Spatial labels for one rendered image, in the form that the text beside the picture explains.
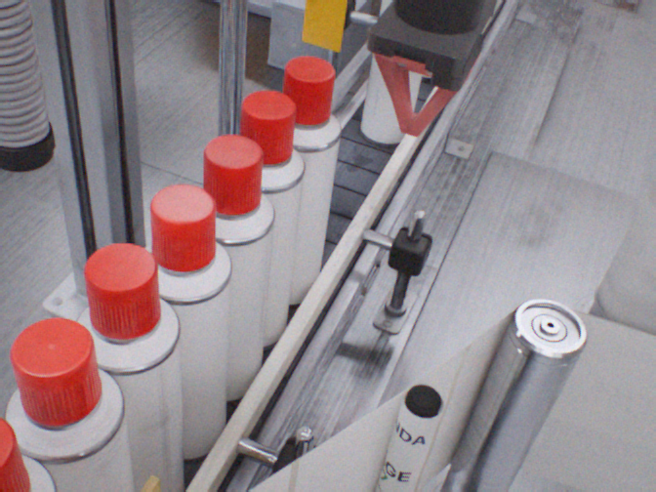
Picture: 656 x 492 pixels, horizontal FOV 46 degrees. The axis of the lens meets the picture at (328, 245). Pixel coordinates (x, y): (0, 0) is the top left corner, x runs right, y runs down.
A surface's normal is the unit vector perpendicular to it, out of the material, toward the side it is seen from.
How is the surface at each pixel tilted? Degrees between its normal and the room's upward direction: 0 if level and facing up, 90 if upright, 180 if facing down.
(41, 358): 2
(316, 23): 90
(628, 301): 88
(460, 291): 0
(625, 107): 0
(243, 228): 42
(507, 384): 90
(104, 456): 90
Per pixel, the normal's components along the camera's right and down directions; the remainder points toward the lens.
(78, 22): -0.38, 0.60
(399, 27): 0.11, -0.72
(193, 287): 0.29, -0.09
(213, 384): 0.75, 0.51
